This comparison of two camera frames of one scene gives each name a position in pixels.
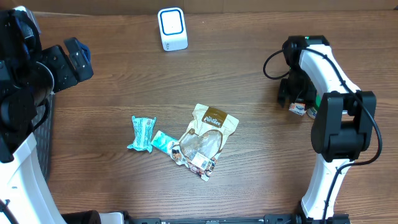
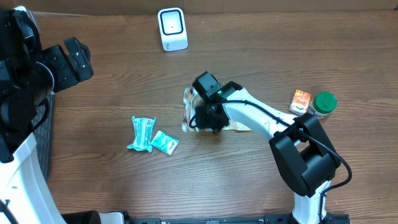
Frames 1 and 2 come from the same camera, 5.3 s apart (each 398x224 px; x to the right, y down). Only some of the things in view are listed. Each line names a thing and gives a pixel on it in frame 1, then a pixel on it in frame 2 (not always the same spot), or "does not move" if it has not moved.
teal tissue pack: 163,142 does not move
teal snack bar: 143,129 does not move
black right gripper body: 299,86 -> 207,120
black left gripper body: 64,72 does not move
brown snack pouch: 199,148 -> 191,102
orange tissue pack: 297,107 does not move
